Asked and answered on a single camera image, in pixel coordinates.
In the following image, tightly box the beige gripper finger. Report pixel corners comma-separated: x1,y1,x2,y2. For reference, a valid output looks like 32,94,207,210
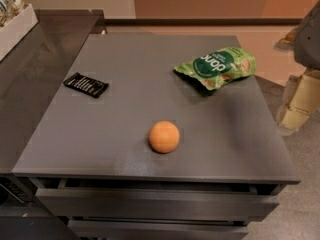
276,68,320,136

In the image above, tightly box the orange fruit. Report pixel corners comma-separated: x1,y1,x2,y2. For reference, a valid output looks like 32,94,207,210
148,121,180,154

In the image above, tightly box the grey drawer cabinet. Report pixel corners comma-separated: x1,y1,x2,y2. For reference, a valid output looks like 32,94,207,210
14,34,298,240

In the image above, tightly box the white box with snacks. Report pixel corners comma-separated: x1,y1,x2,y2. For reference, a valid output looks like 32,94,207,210
0,0,38,61

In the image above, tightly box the dark side counter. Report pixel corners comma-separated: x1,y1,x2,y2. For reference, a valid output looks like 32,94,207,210
0,9,104,240

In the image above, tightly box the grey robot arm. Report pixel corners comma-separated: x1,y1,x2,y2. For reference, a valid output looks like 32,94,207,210
276,1,320,136

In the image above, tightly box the green rice chip bag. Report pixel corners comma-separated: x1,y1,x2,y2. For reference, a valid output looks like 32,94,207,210
174,47,256,91

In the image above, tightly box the black snack bar wrapper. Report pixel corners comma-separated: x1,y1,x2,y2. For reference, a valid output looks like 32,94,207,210
63,72,109,98

